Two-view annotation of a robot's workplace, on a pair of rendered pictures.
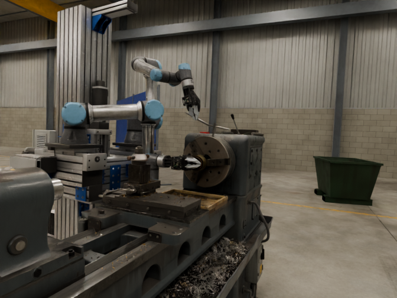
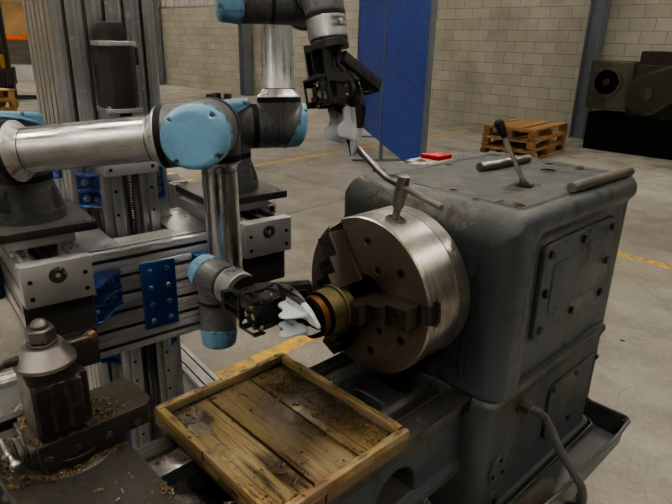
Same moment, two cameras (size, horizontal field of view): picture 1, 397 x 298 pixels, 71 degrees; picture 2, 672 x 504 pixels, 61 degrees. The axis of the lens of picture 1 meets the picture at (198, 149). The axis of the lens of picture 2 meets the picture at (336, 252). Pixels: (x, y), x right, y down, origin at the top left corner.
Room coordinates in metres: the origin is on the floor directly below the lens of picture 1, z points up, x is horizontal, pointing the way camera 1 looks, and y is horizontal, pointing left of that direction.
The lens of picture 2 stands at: (0.73, -0.36, 1.54)
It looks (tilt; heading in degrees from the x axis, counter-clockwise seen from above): 20 degrees down; 21
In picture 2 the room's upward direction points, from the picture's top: 1 degrees clockwise
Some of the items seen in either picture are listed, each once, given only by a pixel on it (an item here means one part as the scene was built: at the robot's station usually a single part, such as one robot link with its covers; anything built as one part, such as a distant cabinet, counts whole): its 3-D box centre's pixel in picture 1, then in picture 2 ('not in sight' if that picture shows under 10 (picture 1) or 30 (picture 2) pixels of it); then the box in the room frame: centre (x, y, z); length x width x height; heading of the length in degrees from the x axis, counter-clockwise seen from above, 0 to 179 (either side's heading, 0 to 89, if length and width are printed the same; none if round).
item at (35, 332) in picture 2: (139, 149); (40, 330); (1.23, 0.26, 1.17); 0.04 x 0.04 x 0.03
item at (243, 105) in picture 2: (136, 120); (230, 125); (2.05, 0.46, 1.33); 0.13 x 0.12 x 0.14; 129
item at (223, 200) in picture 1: (187, 200); (279, 426); (1.50, 0.05, 0.89); 0.36 x 0.30 x 0.04; 65
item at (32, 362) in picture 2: (139, 156); (43, 352); (1.23, 0.26, 1.13); 0.08 x 0.08 x 0.03
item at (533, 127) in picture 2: not in sight; (524, 138); (9.93, 0.22, 0.22); 1.25 x 0.86 x 0.44; 161
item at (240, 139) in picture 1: (225, 159); (485, 251); (2.11, -0.21, 1.06); 0.59 x 0.48 x 0.39; 155
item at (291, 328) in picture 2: (191, 166); (294, 330); (1.54, 0.03, 1.07); 0.09 x 0.06 x 0.03; 64
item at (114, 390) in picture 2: (141, 187); (77, 429); (1.25, 0.25, 0.99); 0.20 x 0.10 x 0.05; 155
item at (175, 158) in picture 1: (175, 162); (257, 303); (1.58, 0.13, 1.08); 0.12 x 0.09 x 0.08; 64
